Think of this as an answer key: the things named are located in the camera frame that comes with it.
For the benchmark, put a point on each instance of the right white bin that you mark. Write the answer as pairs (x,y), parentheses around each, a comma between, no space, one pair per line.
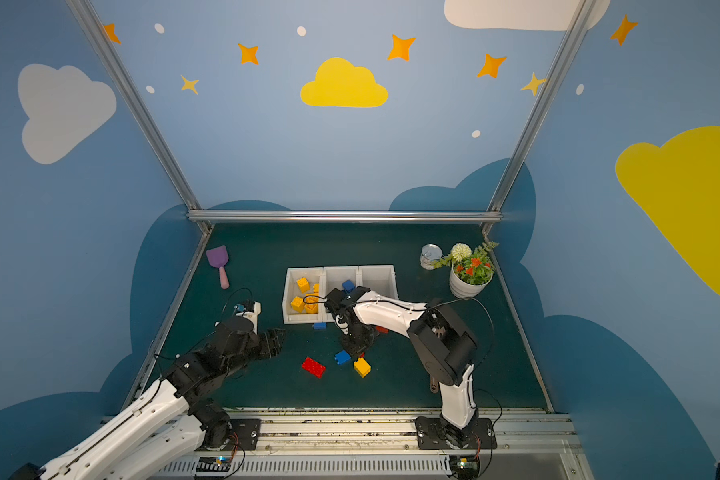
(379,278)

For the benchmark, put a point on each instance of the silver tin can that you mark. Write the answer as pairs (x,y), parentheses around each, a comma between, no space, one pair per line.
(430,255)

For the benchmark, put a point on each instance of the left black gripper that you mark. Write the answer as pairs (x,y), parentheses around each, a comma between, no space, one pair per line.
(267,342)

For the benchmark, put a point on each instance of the red lego long brick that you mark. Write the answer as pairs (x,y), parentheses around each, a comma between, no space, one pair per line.
(313,367)

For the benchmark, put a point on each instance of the left controller board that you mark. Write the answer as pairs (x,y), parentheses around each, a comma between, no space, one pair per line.
(213,467)

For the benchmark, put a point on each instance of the controller board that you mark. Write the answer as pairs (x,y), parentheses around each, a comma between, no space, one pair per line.
(464,468)
(213,467)

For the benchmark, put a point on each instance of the right controller board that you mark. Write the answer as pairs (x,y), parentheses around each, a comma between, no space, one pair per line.
(464,468)

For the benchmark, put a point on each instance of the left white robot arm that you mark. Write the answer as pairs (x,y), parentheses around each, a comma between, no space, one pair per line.
(175,415)

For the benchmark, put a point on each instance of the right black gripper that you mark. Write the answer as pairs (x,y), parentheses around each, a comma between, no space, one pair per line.
(354,335)

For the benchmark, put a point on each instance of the middle white bin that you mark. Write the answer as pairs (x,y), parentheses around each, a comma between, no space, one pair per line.
(336,276)

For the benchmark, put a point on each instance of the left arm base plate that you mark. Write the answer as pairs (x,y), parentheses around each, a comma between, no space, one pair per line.
(241,432)

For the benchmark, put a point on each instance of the purple toy shovel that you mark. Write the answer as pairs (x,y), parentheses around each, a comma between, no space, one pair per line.
(218,259)

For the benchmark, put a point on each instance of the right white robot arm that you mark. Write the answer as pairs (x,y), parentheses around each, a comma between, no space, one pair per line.
(444,344)

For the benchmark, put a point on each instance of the potted flower plant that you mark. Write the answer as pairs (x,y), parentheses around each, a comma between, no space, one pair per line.
(470,269)

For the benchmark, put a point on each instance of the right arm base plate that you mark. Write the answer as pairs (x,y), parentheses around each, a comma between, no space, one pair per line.
(438,434)

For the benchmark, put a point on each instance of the yellow lego square brick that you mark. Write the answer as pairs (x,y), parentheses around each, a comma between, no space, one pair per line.
(297,304)

